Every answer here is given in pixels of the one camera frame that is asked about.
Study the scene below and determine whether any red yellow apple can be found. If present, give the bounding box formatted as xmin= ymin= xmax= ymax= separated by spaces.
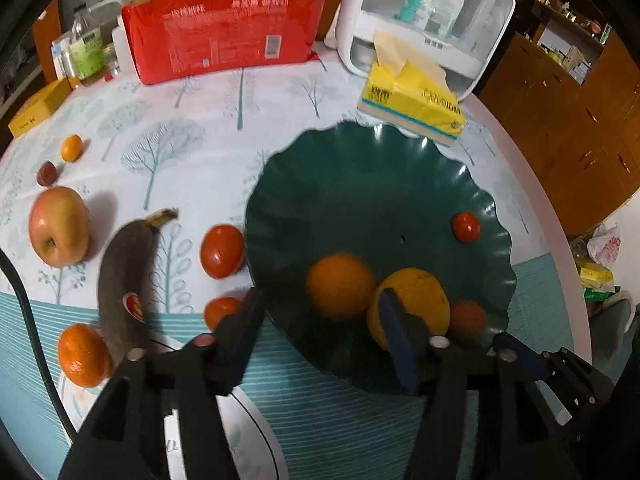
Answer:
xmin=28 ymin=186 xmax=92 ymax=267

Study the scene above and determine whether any white plastic bottle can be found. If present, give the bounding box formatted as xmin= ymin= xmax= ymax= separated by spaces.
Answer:
xmin=111 ymin=14 xmax=133 ymax=71

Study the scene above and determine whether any green label bottle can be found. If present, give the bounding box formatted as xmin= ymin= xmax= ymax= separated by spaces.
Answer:
xmin=70 ymin=10 xmax=107 ymax=83

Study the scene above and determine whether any dark green scalloped plate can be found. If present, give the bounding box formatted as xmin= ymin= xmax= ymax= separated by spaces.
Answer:
xmin=244 ymin=121 xmax=517 ymax=396

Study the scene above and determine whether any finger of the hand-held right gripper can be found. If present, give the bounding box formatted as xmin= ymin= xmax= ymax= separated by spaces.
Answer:
xmin=492 ymin=332 xmax=598 ymax=408

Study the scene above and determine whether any clear white bottle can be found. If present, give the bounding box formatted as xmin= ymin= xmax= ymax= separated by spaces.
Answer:
xmin=430 ymin=0 xmax=466 ymax=36

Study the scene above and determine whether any wooden shelf with items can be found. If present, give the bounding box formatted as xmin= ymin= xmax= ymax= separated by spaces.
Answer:
xmin=530 ymin=0 xmax=621 ymax=86

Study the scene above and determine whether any round orange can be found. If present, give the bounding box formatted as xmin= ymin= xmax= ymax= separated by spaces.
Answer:
xmin=305 ymin=255 xmax=377 ymax=322

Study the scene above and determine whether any red plastic package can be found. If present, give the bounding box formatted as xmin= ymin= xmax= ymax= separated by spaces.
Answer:
xmin=121 ymin=0 xmax=331 ymax=86

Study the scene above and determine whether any teal bottle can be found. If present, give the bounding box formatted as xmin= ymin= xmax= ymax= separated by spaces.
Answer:
xmin=400 ymin=0 xmax=435 ymax=28

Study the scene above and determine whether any white blue small box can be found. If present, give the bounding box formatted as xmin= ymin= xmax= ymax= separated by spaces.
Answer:
xmin=50 ymin=35 xmax=76 ymax=81

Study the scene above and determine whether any small orange kumquat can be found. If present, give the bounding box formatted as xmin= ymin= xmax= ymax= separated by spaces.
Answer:
xmin=61 ymin=134 xmax=83 ymax=162

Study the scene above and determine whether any yellow green package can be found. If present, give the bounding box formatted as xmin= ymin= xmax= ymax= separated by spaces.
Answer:
xmin=579 ymin=265 xmax=616 ymax=301

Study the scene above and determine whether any yellow cardboard box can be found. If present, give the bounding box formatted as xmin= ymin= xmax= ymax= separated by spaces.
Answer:
xmin=7 ymin=78 xmax=72 ymax=138

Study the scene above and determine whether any yellow citrus fruit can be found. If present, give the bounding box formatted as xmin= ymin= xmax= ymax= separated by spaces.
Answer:
xmin=366 ymin=268 xmax=451 ymax=351

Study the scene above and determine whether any white red plastic bag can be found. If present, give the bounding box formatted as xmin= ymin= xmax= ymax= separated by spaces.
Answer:
xmin=586 ymin=222 xmax=622 ymax=266

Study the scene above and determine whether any overripe dark banana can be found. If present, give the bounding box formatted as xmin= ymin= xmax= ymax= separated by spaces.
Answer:
xmin=96 ymin=208 xmax=180 ymax=368

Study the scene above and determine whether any large red tomato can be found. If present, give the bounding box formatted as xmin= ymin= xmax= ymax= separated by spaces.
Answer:
xmin=200 ymin=224 xmax=247 ymax=280

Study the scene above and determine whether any tree print tablecloth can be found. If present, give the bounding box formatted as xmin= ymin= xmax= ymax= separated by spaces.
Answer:
xmin=0 ymin=52 xmax=576 ymax=480

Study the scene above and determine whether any white storage box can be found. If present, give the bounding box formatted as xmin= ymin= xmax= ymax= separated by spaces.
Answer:
xmin=336 ymin=0 xmax=516 ymax=102

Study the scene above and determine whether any black cable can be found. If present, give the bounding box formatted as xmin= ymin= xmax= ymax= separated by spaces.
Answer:
xmin=0 ymin=247 xmax=81 ymax=443

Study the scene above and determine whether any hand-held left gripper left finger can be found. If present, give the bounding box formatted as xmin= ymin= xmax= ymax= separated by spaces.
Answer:
xmin=57 ymin=288 xmax=267 ymax=480

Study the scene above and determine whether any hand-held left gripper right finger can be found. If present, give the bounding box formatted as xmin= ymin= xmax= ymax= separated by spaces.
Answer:
xmin=378 ymin=287 xmax=581 ymax=480

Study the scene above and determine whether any small red tomato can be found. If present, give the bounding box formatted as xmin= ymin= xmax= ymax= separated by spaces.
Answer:
xmin=447 ymin=301 xmax=488 ymax=341
xmin=204 ymin=296 xmax=244 ymax=332
xmin=451 ymin=212 xmax=482 ymax=243

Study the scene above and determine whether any orange tangerine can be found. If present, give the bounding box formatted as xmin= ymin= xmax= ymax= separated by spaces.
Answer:
xmin=57 ymin=323 xmax=112 ymax=388

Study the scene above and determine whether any yellow tissue box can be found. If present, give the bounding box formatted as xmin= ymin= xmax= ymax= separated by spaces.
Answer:
xmin=356 ymin=30 xmax=467 ymax=147

